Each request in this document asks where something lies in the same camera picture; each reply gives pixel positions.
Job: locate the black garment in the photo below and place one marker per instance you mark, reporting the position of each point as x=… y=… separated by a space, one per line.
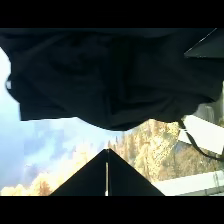
x=110 y=76

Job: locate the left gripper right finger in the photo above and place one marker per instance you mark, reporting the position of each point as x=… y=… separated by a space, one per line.
x=128 y=180

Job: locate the silver frame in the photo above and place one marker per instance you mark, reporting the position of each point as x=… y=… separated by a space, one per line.
x=193 y=185

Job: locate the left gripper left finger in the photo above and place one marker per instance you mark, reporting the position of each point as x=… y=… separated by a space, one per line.
x=88 y=180

